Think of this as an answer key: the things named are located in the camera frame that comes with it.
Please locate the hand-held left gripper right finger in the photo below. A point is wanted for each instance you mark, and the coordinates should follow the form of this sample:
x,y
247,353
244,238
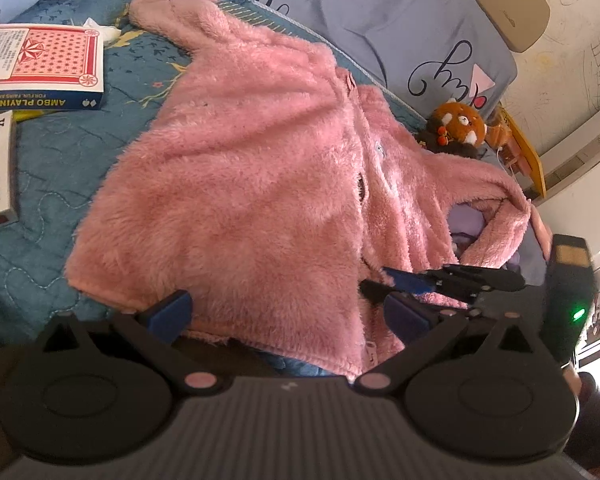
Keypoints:
x,y
402,316

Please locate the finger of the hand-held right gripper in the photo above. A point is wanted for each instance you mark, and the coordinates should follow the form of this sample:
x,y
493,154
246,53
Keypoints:
x,y
375,291
460,277

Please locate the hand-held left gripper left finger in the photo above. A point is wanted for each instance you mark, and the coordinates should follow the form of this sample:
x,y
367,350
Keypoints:
x,y
172,310

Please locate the pink fluffy jacket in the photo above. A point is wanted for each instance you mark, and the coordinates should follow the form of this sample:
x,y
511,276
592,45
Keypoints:
x,y
250,170

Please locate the purple garment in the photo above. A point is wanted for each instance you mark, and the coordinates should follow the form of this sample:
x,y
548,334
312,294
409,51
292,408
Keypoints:
x,y
467,225

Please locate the orange wooden toy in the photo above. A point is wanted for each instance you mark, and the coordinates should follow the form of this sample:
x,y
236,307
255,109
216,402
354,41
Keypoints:
x,y
522,155

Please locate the red panda plush toy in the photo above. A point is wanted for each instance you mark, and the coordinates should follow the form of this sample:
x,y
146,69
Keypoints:
x,y
457,122

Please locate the teal quilted bedspread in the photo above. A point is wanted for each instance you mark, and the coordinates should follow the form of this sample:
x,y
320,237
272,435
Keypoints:
x,y
60,160

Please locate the grey lettered pillow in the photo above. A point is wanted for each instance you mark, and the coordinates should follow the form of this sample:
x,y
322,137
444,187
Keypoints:
x,y
390,25

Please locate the large red card box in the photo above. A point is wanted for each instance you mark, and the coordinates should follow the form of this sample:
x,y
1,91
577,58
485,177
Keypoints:
x,y
45,65

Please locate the brown cardboard sheet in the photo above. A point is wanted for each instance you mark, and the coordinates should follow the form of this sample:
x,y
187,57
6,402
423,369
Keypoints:
x,y
505,0

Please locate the crumpled white tissue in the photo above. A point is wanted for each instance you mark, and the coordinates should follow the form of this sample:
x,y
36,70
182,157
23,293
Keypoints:
x,y
105,32

